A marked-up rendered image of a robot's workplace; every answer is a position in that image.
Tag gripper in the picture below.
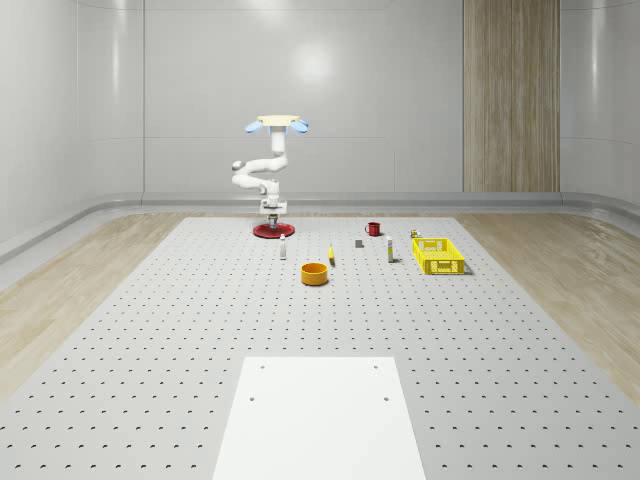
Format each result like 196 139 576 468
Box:
258 198 290 229

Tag red plate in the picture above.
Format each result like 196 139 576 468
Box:
252 222 297 240

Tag yellow bowl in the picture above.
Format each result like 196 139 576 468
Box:
300 262 330 288

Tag yellow basket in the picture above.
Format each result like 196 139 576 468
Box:
410 237 466 276

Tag white board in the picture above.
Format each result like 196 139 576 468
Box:
211 356 428 480

